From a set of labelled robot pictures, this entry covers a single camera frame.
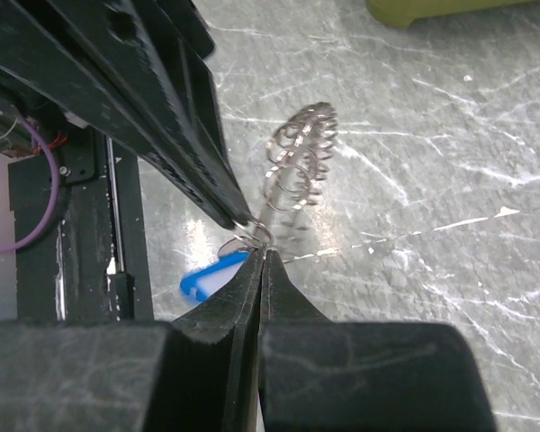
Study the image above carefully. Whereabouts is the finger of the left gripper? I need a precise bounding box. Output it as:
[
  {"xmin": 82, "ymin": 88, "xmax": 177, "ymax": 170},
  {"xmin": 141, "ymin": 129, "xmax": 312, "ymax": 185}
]
[
  {"xmin": 51, "ymin": 1, "xmax": 252, "ymax": 223},
  {"xmin": 0, "ymin": 0, "xmax": 235, "ymax": 230}
]

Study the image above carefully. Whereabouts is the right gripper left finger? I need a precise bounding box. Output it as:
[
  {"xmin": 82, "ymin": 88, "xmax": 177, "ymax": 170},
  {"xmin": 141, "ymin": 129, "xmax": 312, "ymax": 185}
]
[{"xmin": 0, "ymin": 251, "xmax": 264, "ymax": 431}]

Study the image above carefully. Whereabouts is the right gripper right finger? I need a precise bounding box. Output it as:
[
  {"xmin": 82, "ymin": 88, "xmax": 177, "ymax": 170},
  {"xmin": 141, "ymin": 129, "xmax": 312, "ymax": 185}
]
[{"xmin": 259, "ymin": 251, "xmax": 497, "ymax": 431}]

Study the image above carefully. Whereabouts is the blue tag key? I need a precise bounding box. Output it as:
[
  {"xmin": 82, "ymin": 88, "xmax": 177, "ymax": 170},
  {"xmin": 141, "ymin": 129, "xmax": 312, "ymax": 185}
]
[{"xmin": 179, "ymin": 251, "xmax": 249, "ymax": 304}]

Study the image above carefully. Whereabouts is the olive green plastic bin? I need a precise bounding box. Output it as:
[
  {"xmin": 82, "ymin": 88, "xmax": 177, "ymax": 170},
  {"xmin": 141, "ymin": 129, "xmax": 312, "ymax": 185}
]
[{"xmin": 365, "ymin": 0, "xmax": 530, "ymax": 28}]

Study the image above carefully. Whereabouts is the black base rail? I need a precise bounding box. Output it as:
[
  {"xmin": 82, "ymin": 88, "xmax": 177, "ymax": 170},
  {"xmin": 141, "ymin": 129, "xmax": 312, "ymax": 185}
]
[{"xmin": 15, "ymin": 129, "xmax": 154, "ymax": 321}]

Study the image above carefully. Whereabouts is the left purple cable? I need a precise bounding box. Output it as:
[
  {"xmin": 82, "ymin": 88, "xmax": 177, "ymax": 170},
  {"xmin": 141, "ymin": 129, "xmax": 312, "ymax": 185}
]
[{"xmin": 0, "ymin": 114, "xmax": 62, "ymax": 253}]

